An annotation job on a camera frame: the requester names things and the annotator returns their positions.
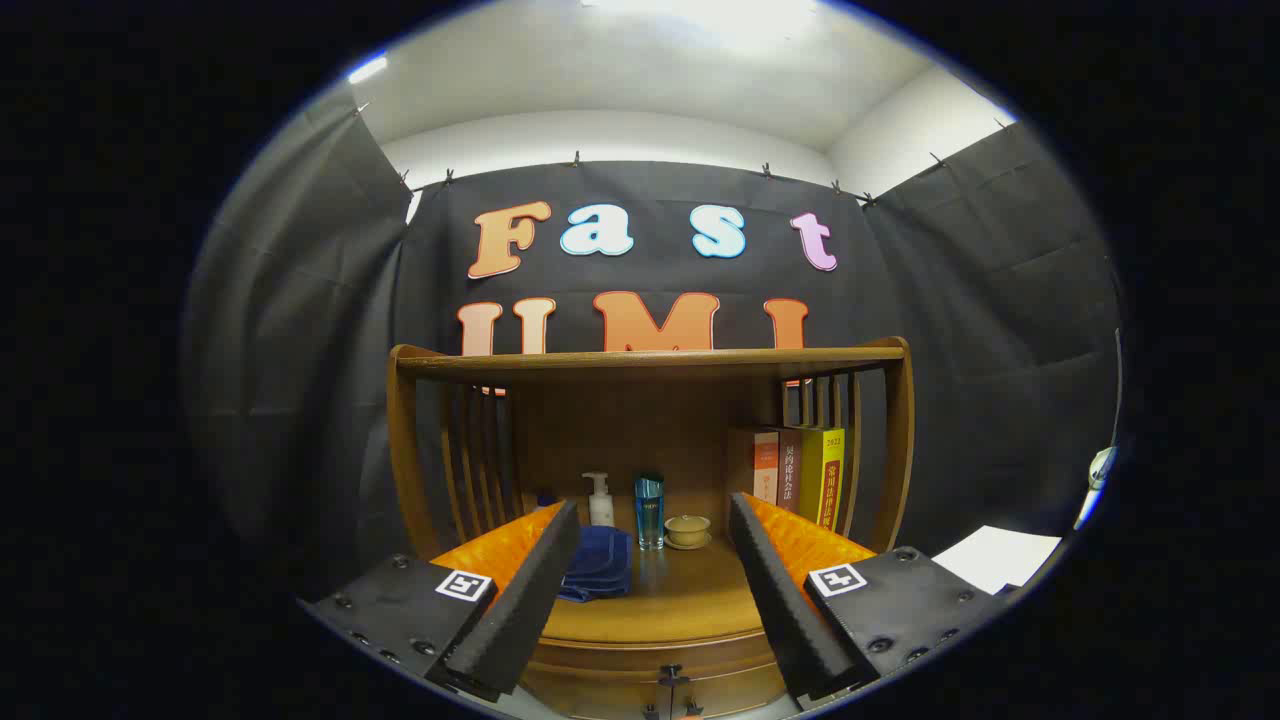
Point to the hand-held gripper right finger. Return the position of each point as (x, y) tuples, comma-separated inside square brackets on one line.
[(785, 600)]

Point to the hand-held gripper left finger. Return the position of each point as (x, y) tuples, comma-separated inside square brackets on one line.
[(535, 590)]

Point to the wooden drawer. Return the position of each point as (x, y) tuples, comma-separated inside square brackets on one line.
[(620, 690)]

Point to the wooden countertop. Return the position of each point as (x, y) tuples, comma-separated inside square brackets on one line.
[(680, 600)]

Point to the wooden cabinet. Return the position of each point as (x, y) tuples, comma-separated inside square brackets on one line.
[(650, 362)]

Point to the blue folded towel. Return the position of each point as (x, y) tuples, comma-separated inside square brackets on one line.
[(600, 565)]

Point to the white pump bottle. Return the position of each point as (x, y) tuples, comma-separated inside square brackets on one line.
[(601, 510)]

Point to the beige lidded tea cup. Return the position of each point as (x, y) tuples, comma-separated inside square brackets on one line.
[(688, 528)]

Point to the yellow book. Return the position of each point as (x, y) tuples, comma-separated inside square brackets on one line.
[(825, 480)]

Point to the brown book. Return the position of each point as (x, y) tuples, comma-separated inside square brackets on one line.
[(789, 470)]

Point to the orange and white book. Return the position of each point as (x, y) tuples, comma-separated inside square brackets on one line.
[(765, 465)]

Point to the blue glass bottle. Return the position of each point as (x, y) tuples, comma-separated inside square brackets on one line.
[(650, 515)]

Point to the white object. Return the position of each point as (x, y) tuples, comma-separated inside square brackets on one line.
[(1102, 468)]

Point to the ceiling strip light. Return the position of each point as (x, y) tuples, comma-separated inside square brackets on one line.
[(368, 69)]

